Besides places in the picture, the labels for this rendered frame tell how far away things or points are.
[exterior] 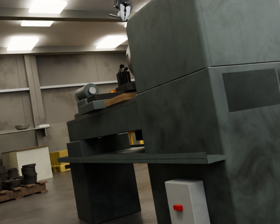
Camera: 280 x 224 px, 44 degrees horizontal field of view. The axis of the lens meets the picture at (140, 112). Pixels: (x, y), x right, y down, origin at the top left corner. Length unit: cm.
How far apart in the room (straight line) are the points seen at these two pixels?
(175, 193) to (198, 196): 11
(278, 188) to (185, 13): 78
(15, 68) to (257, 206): 932
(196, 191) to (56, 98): 914
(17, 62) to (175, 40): 903
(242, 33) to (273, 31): 18
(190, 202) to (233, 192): 18
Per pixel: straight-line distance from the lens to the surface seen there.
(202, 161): 126
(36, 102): 999
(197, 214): 141
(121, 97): 202
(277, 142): 148
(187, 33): 138
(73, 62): 1077
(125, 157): 181
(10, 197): 541
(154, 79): 161
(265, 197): 143
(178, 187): 144
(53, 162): 940
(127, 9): 196
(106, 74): 1110
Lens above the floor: 68
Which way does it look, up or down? 3 degrees up
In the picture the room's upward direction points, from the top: 10 degrees counter-clockwise
